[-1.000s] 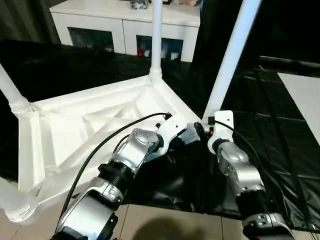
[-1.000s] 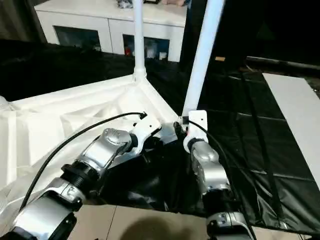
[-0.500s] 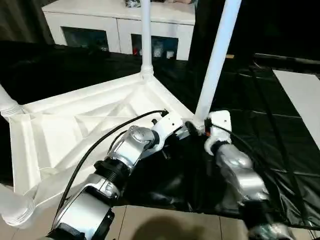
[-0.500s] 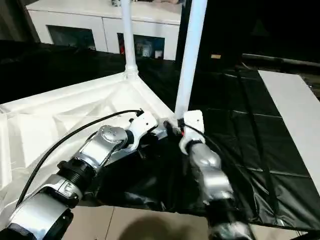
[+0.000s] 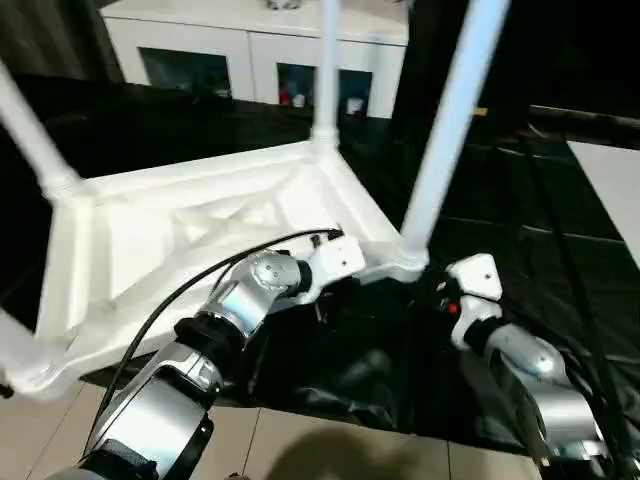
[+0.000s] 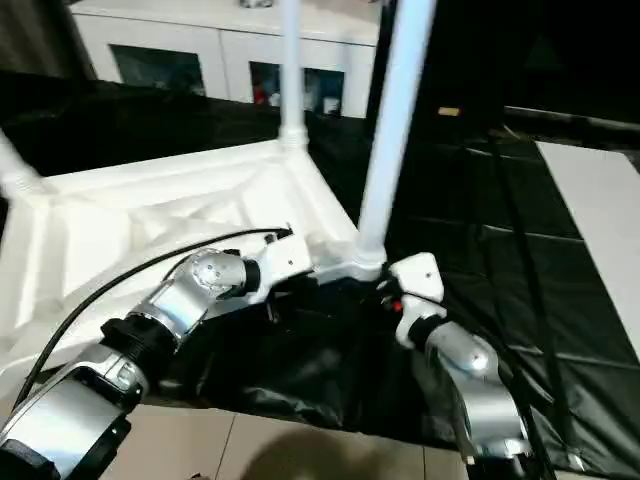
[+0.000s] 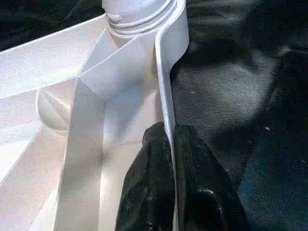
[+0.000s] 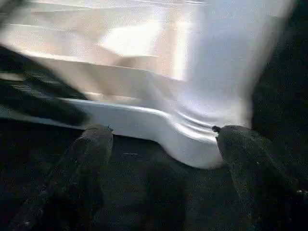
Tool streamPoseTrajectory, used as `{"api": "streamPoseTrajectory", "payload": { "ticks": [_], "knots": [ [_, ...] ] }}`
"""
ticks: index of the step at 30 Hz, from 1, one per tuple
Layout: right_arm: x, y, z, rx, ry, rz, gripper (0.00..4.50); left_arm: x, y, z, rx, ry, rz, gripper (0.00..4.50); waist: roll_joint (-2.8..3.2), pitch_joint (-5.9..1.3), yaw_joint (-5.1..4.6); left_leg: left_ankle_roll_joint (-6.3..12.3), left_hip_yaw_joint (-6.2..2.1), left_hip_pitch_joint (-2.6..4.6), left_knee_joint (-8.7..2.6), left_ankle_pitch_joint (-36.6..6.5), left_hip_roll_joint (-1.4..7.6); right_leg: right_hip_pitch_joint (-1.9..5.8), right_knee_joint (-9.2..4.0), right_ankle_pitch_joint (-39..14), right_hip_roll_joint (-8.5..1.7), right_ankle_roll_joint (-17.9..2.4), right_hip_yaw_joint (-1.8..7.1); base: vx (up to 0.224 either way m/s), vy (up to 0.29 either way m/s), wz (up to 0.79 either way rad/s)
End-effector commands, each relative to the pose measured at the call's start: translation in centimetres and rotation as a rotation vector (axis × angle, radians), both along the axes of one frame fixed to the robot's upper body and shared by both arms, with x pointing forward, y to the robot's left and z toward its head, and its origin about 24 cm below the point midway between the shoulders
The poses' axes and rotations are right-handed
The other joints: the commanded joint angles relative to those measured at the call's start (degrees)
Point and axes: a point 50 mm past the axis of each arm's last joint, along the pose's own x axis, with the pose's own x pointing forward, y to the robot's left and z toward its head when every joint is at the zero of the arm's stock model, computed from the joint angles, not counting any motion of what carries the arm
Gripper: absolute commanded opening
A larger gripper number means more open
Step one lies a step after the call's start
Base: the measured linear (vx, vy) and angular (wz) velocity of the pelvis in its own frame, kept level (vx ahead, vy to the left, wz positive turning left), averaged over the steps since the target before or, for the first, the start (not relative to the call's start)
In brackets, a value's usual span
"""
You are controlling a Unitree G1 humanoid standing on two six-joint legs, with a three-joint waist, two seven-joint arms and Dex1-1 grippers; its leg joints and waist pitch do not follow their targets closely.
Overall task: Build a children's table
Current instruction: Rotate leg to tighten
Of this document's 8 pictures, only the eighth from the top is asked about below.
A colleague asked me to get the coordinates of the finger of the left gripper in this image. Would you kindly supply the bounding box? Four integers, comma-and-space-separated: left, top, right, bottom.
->
0, 78, 92, 128
0, 44, 88, 101

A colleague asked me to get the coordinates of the white plastic table leg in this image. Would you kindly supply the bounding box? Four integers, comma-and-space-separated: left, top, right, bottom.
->
185, 0, 295, 134

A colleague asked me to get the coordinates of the white plastic table top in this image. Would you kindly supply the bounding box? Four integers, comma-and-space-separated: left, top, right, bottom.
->
0, 0, 228, 170

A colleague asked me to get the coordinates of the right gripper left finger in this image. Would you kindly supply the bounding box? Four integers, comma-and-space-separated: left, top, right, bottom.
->
9, 124, 115, 231

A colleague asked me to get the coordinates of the black mat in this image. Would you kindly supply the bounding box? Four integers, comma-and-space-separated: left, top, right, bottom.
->
0, 0, 308, 231

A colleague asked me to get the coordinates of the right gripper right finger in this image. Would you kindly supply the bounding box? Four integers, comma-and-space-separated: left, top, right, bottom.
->
214, 124, 308, 231

